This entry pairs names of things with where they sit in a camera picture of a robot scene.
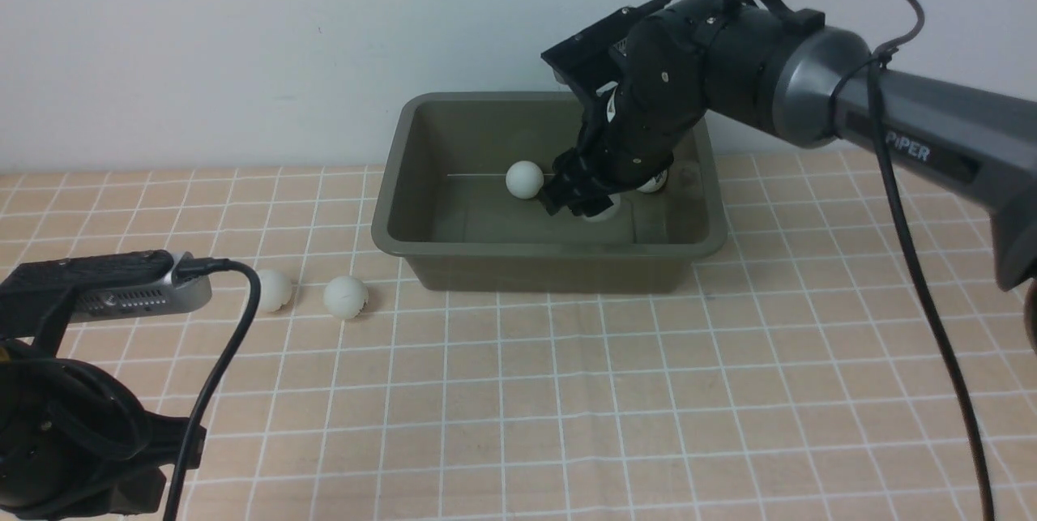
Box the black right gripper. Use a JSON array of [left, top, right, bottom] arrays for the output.
[[540, 11, 705, 218]]

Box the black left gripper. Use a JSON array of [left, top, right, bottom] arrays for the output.
[[1, 340, 189, 519]]

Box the white ball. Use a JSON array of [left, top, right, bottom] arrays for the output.
[[584, 194, 622, 223], [323, 275, 369, 319], [505, 160, 544, 200], [257, 267, 293, 314], [637, 170, 669, 194]]

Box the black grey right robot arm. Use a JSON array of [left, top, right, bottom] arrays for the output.
[[540, 0, 1036, 291]]

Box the olive green plastic bin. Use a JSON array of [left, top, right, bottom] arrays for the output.
[[371, 92, 728, 293]]

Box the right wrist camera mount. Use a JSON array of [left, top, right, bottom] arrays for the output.
[[541, 0, 667, 106]]

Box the black left camera cable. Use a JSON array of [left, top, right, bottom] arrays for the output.
[[160, 258, 262, 521]]

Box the black camera cable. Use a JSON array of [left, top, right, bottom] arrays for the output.
[[160, 258, 262, 521], [690, 0, 996, 521]]

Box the black right camera cable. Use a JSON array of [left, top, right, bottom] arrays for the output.
[[690, 0, 996, 521]]

